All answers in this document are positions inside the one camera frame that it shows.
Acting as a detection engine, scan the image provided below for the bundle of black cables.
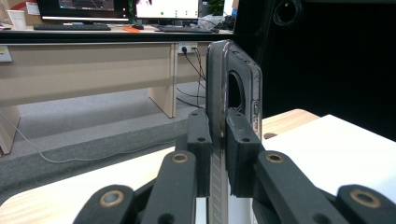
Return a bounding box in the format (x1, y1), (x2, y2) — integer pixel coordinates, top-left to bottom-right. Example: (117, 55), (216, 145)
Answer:
(176, 46), (209, 110)

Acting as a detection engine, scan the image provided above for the white paper cup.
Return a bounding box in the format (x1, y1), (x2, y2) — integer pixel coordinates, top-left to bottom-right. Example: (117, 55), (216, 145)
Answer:
(6, 9), (28, 31)

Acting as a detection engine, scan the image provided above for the grey translucent phone case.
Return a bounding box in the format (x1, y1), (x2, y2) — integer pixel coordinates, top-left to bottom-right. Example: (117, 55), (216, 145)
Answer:
(205, 39), (263, 224)

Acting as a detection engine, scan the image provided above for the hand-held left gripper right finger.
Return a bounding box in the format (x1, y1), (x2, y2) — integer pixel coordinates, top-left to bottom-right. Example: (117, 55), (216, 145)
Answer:
(225, 106), (265, 199)

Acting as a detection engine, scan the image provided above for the black curtain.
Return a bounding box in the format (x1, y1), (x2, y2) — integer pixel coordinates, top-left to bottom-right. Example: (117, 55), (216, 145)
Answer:
(233, 0), (396, 143)

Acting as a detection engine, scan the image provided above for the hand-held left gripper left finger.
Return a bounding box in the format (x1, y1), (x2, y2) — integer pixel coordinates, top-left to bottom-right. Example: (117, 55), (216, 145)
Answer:
(186, 108), (214, 199)

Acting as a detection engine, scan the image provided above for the thin white floor cable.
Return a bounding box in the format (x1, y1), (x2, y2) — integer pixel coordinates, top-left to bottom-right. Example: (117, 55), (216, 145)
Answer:
(0, 110), (177, 164)

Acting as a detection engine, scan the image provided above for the light wooden desk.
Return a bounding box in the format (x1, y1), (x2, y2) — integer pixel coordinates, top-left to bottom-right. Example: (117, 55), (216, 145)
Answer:
(0, 23), (235, 157)

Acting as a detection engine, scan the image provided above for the black keyboard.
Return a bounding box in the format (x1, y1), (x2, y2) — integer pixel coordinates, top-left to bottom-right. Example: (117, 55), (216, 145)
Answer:
(33, 23), (112, 32)
(156, 24), (220, 35)

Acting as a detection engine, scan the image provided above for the computer monitor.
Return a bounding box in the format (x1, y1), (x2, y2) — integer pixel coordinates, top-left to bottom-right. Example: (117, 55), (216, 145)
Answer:
(36, 0), (131, 23)
(134, 0), (201, 21)

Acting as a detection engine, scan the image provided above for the coiled black cable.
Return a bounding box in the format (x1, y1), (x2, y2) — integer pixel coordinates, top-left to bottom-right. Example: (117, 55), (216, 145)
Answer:
(273, 0), (305, 28)

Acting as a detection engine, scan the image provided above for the white power socket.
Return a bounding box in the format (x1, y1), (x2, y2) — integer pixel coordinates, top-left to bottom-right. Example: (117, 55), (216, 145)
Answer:
(177, 43), (199, 55)

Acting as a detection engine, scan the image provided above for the white table sheet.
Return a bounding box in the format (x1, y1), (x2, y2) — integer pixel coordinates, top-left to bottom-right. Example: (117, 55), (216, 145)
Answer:
(261, 114), (396, 204)

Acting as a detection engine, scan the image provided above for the cardboard box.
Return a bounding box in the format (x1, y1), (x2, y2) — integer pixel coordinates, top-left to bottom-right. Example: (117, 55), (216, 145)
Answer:
(7, 0), (42, 26)

